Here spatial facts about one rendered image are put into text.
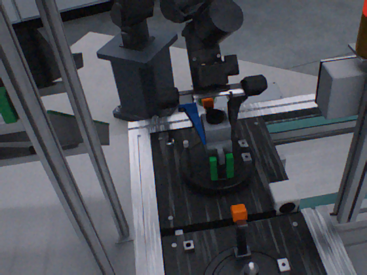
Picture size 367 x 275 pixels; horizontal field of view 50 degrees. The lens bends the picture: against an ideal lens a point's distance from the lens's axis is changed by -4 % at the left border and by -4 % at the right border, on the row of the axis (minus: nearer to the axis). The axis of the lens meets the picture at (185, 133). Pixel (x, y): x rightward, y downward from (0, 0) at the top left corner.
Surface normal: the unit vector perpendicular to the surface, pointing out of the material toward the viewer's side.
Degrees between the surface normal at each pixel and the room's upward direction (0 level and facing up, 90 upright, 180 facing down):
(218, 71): 63
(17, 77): 90
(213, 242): 0
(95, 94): 0
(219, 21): 47
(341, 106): 90
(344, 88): 90
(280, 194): 0
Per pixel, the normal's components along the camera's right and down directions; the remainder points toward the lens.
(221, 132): 0.14, 0.66
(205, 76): 0.06, 0.26
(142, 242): -0.10, -0.73
